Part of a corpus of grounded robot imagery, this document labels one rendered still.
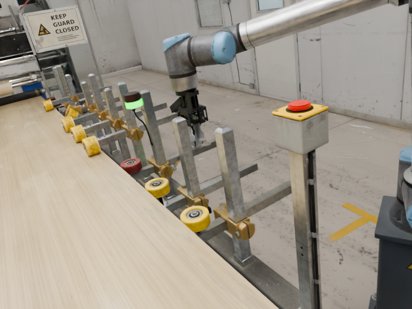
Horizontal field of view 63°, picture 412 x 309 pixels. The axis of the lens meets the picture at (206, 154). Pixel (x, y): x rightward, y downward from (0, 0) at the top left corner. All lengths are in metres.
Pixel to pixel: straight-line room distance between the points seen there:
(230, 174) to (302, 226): 0.25
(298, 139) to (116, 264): 0.51
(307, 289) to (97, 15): 9.65
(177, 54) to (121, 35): 9.18
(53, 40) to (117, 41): 6.79
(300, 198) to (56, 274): 0.59
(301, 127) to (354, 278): 1.51
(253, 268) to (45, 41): 2.89
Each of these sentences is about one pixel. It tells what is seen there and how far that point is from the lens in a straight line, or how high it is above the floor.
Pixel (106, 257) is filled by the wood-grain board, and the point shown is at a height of 0.90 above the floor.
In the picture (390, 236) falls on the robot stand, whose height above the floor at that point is 0.60.
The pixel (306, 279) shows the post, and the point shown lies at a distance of 0.82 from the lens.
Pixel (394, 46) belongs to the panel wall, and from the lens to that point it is 3.66.
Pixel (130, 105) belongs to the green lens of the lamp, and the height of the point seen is 1.14.
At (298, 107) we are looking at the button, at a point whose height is 1.23.
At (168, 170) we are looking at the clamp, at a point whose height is 0.85.
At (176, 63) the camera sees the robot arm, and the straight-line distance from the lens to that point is 1.08.
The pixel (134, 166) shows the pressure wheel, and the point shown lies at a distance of 1.32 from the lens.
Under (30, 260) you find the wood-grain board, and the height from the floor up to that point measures 0.90.
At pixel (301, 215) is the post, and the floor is 1.00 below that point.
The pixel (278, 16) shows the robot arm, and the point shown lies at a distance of 1.11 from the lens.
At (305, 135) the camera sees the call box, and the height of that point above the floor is 1.19.
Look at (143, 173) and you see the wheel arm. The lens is 1.37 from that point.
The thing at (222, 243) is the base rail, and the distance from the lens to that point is 1.14.
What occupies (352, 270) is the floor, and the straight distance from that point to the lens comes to 2.06.
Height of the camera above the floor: 1.42
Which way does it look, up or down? 24 degrees down
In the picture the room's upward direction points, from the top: 11 degrees counter-clockwise
